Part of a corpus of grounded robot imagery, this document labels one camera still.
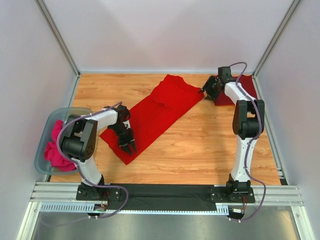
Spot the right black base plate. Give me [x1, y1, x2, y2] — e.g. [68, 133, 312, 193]
[208, 185, 256, 204]

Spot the right aluminium frame post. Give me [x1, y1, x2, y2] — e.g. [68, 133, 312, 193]
[251, 0, 303, 81]

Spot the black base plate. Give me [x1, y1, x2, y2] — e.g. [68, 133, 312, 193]
[208, 185, 256, 204]
[75, 183, 123, 201]

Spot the left aluminium frame post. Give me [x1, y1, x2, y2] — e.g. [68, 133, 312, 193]
[35, 0, 81, 78]

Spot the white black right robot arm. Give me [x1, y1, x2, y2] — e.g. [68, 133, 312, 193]
[199, 64, 265, 195]

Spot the slotted cable duct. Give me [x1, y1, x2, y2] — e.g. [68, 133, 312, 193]
[39, 202, 229, 216]

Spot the grey plastic bin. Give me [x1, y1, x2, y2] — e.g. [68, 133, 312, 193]
[34, 107, 93, 176]

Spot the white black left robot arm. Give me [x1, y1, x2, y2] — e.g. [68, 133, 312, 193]
[56, 102, 137, 188]

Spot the bright red t shirt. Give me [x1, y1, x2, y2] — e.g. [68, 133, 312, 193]
[100, 74, 204, 165]

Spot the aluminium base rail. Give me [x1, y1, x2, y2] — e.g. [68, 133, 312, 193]
[29, 182, 304, 207]

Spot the folded dark red t shirt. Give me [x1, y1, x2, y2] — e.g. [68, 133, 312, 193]
[214, 75, 258, 106]

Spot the aluminium frame post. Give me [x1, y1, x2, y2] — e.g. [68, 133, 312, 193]
[35, 0, 81, 78]
[251, 0, 303, 81]

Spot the pink t shirt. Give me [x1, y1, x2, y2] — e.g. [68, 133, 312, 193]
[44, 119, 76, 172]

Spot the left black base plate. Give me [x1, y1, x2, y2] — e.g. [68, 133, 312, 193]
[75, 183, 123, 201]

